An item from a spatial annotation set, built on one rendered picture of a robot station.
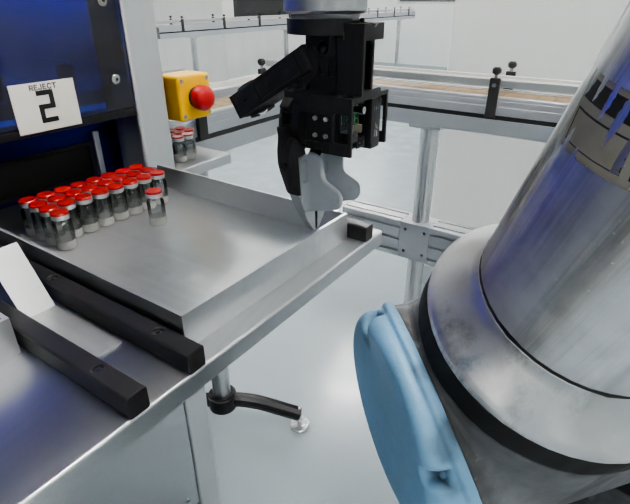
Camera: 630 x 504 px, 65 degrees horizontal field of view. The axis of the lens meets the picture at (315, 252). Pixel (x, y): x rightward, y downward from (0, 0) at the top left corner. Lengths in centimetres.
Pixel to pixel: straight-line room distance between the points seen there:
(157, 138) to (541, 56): 137
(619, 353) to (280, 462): 134
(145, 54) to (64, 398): 55
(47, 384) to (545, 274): 37
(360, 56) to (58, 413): 37
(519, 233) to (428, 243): 131
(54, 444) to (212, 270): 24
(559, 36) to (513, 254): 171
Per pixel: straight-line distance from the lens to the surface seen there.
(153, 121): 84
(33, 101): 74
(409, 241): 151
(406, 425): 22
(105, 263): 59
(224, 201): 72
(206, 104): 86
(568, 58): 188
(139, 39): 82
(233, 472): 148
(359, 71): 46
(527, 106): 128
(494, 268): 20
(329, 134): 48
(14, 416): 43
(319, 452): 150
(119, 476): 107
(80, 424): 40
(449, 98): 133
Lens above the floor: 115
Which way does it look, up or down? 27 degrees down
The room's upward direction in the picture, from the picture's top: straight up
